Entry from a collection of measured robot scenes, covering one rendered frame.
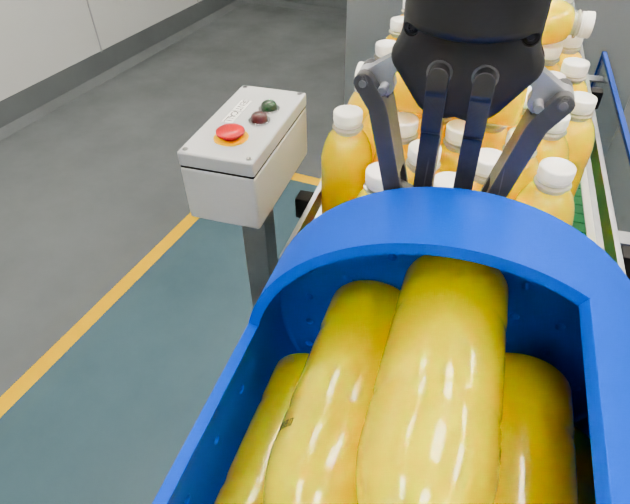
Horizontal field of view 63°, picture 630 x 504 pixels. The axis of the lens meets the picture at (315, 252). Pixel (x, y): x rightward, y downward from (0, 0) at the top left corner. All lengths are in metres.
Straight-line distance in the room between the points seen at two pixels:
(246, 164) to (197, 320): 1.36
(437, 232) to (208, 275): 1.82
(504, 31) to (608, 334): 0.16
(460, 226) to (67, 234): 2.27
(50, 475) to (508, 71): 1.61
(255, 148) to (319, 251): 0.34
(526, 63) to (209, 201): 0.46
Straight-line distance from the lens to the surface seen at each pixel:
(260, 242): 0.80
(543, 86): 0.33
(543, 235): 0.33
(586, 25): 0.96
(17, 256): 2.47
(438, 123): 0.33
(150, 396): 1.77
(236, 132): 0.66
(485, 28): 0.29
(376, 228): 0.31
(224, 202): 0.67
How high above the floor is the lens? 1.42
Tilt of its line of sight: 42 degrees down
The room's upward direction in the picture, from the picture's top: 1 degrees counter-clockwise
